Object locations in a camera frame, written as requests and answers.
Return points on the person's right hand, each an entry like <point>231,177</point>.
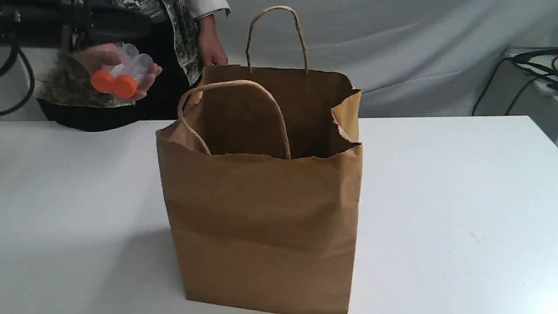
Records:
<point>104,55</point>

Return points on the person's left hand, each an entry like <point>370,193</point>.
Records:
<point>209,44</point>

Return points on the clear tube orange cap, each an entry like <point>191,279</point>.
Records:
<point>104,80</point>
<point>127,83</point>

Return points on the brown paper bag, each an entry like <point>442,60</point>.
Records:
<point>261,176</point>

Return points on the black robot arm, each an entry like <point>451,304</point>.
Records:
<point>69,25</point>

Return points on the patterned grey jacket torso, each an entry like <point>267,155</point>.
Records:
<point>66,96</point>

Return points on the grey backdrop cloth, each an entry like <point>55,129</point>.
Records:
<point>409,57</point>

